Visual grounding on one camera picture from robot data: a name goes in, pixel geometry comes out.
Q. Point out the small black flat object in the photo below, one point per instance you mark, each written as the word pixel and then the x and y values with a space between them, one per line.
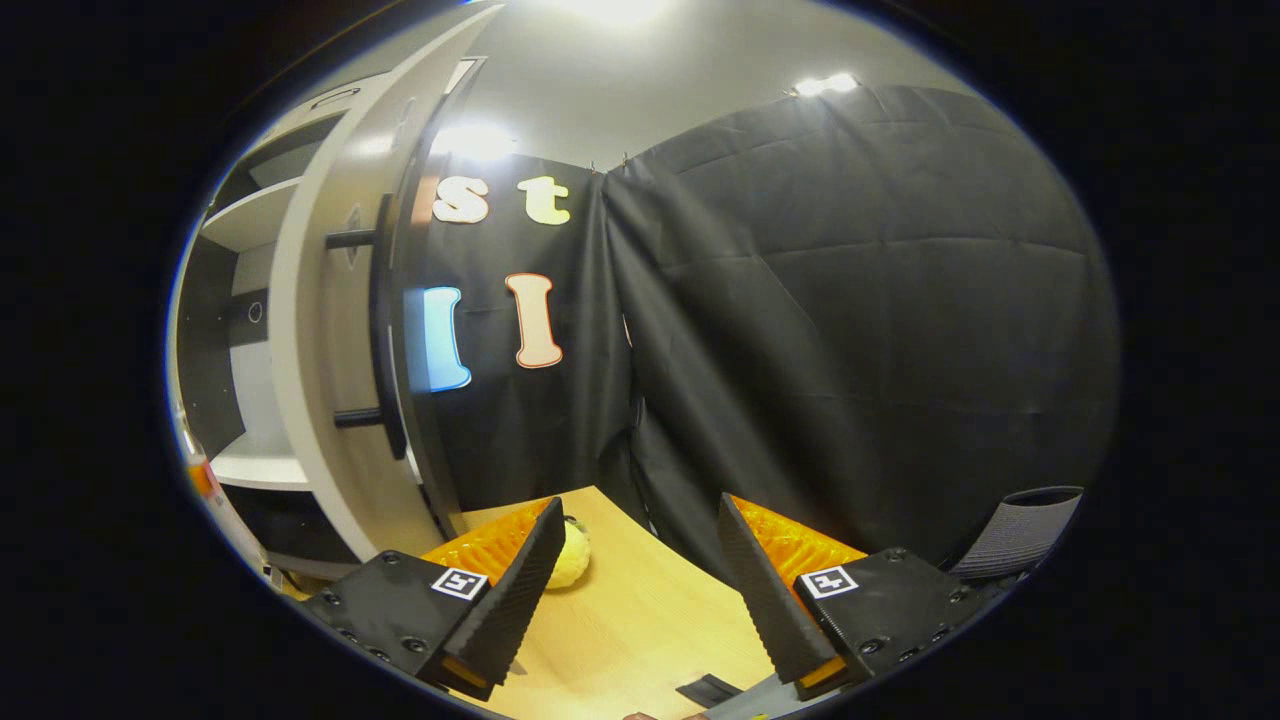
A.
pixel 705 690

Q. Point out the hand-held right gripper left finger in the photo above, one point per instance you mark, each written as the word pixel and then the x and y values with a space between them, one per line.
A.
pixel 520 600

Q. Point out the black backdrop cloth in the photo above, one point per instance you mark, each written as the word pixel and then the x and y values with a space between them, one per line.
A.
pixel 850 300

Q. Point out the small ceiling light panel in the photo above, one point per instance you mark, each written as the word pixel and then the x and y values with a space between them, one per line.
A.
pixel 825 85

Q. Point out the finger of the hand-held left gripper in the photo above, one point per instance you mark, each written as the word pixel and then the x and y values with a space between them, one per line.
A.
pixel 205 480

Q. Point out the yellow plush toy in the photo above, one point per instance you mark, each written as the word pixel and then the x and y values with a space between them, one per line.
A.
pixel 572 560

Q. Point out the white cabinet door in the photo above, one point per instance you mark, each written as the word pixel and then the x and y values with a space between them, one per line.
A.
pixel 320 300

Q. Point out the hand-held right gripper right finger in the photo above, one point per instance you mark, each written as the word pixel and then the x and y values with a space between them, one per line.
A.
pixel 765 600

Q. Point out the white cabinet drawer front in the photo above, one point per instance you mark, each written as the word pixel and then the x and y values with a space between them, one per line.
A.
pixel 290 125

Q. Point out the white and grey cabinet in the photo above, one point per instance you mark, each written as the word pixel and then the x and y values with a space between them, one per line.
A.
pixel 255 225

